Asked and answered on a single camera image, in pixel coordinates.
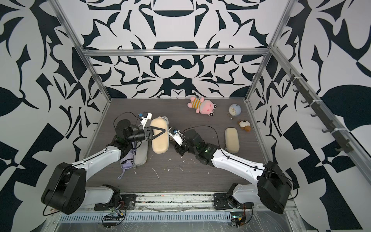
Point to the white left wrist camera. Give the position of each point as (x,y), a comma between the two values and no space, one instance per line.
(144,118)

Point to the wall hook rack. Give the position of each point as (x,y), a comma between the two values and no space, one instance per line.
(322,112)

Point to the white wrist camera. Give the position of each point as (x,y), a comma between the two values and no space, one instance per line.
(175,135)
(144,118)

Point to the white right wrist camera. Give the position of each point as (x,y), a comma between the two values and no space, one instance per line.
(175,135)

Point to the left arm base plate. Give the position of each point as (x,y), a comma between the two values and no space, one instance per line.
(122,202)

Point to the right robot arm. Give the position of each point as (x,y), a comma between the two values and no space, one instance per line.
(267,183)

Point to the blue alarm clock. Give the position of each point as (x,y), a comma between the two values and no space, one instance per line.
(234,111)

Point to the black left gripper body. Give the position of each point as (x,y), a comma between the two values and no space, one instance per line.
(146,134)

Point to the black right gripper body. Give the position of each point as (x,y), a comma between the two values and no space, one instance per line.
(182,142)

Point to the brown white plush toy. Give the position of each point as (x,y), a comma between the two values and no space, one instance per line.
(245,125)

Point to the pink plush toy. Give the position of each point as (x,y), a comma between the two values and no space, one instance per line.
(202,106)

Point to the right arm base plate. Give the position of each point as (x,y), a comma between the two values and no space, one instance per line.
(224,201)

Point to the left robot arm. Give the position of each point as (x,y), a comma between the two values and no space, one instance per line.
(66,190)

